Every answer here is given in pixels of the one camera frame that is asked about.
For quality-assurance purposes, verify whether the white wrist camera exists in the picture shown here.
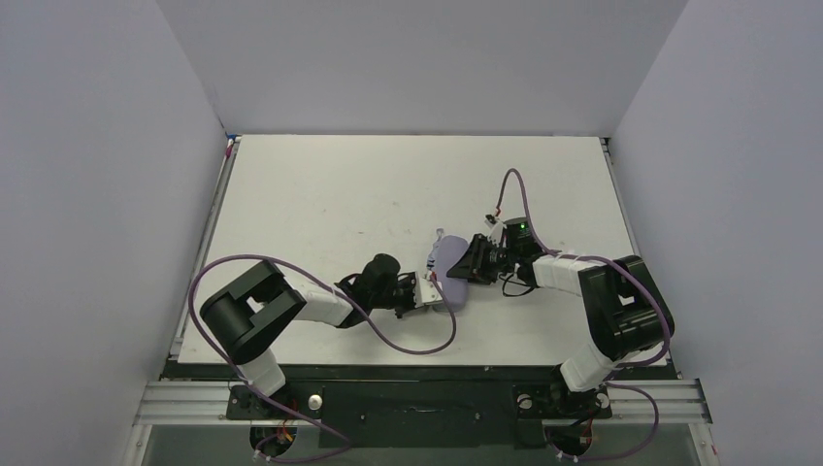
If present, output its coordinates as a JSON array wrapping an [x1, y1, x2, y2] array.
[[413, 270, 444, 309], [484, 207, 505, 230]]

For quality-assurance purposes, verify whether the lavender umbrella case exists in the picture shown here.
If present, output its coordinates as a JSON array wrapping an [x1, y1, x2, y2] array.
[[425, 226, 472, 314]]

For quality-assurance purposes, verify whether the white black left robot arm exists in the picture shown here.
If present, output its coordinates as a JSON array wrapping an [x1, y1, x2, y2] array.
[[198, 253, 419, 396]]

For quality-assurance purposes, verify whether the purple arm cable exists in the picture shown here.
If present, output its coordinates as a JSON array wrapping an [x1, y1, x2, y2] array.
[[187, 254, 459, 466], [500, 168, 674, 464]]

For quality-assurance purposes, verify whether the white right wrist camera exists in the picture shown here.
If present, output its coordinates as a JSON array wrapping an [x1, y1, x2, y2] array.
[[484, 207, 505, 230]]

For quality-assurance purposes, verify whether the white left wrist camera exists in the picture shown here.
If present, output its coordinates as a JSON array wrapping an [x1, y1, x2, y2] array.
[[413, 270, 444, 309]]

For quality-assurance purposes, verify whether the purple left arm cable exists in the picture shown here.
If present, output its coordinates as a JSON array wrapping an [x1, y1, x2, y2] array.
[[187, 254, 459, 466]]

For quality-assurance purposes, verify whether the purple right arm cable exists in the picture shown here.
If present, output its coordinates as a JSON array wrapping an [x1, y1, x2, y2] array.
[[500, 168, 674, 464]]

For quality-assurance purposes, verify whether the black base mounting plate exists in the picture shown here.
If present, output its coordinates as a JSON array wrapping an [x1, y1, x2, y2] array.
[[138, 365, 676, 457]]

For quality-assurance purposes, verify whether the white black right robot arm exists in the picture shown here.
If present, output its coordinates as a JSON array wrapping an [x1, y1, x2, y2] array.
[[435, 215, 675, 416]]

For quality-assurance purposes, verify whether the aluminium front mounting rail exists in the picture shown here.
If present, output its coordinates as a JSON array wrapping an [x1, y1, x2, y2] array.
[[134, 380, 712, 425]]

